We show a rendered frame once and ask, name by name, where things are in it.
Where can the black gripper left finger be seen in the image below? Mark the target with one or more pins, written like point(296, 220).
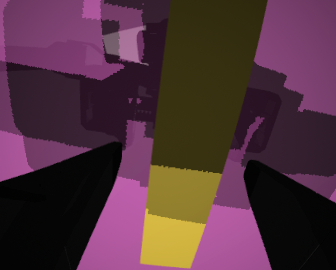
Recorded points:
point(47, 216)

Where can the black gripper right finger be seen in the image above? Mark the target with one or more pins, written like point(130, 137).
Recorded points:
point(297, 225)

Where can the yellow bar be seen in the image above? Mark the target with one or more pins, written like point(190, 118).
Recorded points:
point(209, 51)

